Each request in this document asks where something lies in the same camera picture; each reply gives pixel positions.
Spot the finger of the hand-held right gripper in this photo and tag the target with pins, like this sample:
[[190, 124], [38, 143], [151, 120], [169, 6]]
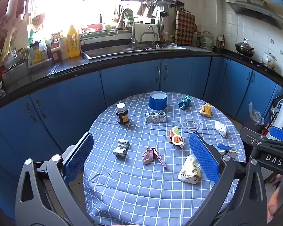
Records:
[[250, 135], [279, 133]]

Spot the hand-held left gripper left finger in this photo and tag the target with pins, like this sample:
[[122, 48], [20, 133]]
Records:
[[79, 155]]

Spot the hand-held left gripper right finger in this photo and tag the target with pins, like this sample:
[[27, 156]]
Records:
[[204, 156]]

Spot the white medicine box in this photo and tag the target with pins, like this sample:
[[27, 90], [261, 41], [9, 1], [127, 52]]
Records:
[[120, 147]]

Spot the yellow carton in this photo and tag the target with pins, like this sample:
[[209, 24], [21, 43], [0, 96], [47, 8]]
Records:
[[206, 110]]

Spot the blue paper cup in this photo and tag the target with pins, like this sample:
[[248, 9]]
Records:
[[158, 102]]

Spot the person's right hand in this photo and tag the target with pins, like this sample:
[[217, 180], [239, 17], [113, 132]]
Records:
[[272, 204]]

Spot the tall white plastic appliance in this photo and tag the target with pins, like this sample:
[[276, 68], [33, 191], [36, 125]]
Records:
[[281, 115]]

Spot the clear plastic bin liner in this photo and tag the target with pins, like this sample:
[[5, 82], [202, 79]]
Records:
[[256, 115]]

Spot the torn blue white wrapper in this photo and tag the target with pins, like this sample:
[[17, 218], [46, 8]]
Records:
[[224, 148]]

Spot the crumpled white food bag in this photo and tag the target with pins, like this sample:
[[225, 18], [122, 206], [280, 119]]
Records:
[[188, 171]]

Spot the crumpled white tissue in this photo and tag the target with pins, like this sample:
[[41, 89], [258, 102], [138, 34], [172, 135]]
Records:
[[221, 129]]

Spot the orange green snack wrapper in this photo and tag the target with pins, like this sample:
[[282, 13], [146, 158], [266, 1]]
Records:
[[176, 139]]

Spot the crumpled purple wrapper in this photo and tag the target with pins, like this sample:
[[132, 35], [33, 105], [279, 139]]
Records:
[[152, 157]]

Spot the teal foil candy wrapper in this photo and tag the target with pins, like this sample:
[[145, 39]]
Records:
[[184, 103]]

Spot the brown medicine bottle white cap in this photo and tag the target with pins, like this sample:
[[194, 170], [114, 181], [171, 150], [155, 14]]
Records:
[[122, 115]]

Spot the small printed cardboard box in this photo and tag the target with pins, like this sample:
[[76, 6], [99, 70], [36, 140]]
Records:
[[155, 117]]

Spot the round table checked blue cloth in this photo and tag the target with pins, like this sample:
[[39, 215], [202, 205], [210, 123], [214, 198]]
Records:
[[132, 188]]

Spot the white ceramic pot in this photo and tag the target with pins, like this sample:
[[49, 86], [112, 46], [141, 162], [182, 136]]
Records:
[[269, 61]]

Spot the black wok with lid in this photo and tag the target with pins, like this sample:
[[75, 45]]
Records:
[[244, 48]]

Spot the black kitchen countertop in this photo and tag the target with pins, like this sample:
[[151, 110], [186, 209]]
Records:
[[68, 68]]

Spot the blue kitchen base cabinets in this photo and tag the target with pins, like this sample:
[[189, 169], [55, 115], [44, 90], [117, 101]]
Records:
[[129, 82]]

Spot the glass oil jar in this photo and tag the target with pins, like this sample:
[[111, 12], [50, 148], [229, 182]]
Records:
[[220, 42]]

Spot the brown sauce jar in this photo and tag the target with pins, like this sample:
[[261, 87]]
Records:
[[56, 55]]

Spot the pale green kettle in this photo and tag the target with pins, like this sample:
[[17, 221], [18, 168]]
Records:
[[207, 41]]

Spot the clear plastic storage container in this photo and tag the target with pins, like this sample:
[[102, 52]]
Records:
[[39, 55]]

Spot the yellow oil bottle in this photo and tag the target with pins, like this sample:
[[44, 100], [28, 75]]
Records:
[[73, 42]]

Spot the steel range hood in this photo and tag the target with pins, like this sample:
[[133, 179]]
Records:
[[257, 11]]

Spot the checkered wooden cutting board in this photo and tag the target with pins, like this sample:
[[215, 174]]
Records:
[[186, 28]]

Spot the tall steel faucet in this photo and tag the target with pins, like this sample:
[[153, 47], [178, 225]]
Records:
[[133, 35]]

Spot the small curved faucet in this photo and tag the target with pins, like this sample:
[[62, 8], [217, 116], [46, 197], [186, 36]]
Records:
[[153, 31]]

